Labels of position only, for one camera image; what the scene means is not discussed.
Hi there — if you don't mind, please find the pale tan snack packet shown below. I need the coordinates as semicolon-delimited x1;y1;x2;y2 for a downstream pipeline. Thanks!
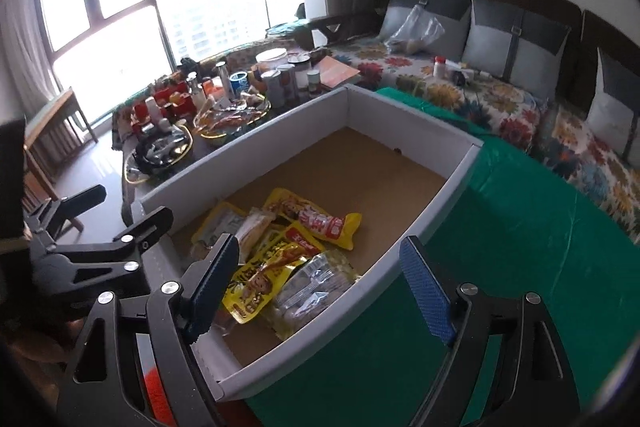
235;207;276;265

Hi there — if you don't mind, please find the orange brown snack packet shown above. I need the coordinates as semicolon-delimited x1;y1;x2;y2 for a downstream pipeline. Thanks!
258;222;326;268

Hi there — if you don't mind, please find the red yellow snack packet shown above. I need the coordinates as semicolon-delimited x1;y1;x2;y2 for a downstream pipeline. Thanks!
262;187;362;251

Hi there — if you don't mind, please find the yellow framed snack packet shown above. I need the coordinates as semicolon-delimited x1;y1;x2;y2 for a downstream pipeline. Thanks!
191;202;247;247

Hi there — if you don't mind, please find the yellow spicy snack packet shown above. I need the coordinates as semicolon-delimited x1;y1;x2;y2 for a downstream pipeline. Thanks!
222;248;310;324

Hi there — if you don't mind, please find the silver gold snack bag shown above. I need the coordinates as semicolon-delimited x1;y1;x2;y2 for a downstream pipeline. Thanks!
260;249;360;340

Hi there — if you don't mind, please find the wooden chair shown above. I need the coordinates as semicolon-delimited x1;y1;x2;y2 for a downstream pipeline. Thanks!
24;88;98;209

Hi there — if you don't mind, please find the black rimmed tray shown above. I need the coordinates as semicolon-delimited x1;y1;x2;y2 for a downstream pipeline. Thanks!
124;124;193;185

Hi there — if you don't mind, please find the green table cloth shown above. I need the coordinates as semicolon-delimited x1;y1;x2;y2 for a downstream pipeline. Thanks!
248;88;639;426

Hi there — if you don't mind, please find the cluttered side table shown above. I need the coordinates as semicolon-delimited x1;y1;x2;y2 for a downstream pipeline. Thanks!
112;48;360;225

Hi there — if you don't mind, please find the yellow rimmed snack tray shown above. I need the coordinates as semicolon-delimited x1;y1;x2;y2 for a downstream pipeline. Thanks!
193;91;272;140

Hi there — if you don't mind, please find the floral sofa cover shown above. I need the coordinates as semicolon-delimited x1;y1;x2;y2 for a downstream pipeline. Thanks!
328;38;639;244

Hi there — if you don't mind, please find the white cardboard box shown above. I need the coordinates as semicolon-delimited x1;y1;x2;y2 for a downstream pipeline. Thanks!
134;86;483;401

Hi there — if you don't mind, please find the white lidded jar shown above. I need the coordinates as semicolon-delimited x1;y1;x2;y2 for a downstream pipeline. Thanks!
255;48;288;74

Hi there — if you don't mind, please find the grey cushion right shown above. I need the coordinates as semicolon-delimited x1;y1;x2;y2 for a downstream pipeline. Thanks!
587;49;639;168

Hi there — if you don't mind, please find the grey cushion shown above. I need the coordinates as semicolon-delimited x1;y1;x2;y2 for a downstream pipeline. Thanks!
378;0;472;62
461;0;570;101
587;49;639;168

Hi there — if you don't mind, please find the orange book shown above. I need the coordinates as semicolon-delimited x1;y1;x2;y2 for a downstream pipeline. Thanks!
317;56;360;91

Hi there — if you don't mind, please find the grey cushion middle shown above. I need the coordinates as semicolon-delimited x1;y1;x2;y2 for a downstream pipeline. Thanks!
461;0;570;101

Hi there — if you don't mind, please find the clear plastic bag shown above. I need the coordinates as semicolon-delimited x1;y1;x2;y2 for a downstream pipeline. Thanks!
385;4;446;55

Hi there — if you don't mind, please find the grey cushion left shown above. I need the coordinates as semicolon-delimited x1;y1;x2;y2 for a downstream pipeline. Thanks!
378;0;472;62

